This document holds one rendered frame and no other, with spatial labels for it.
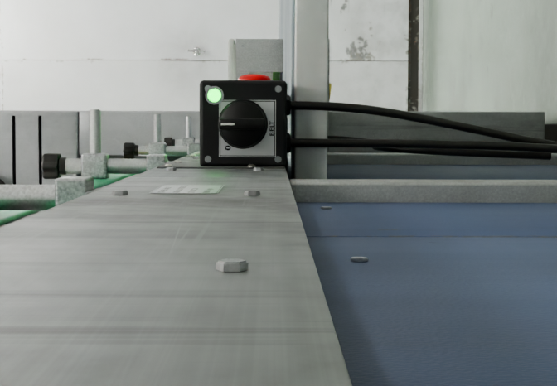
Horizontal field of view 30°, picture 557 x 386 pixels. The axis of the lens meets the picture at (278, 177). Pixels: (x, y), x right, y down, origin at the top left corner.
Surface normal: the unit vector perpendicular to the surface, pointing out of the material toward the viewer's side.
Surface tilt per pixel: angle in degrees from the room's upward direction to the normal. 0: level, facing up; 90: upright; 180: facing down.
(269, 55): 90
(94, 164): 90
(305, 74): 90
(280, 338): 90
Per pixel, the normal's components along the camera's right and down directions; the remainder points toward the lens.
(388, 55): 0.01, 0.04
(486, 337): 0.00, -1.00
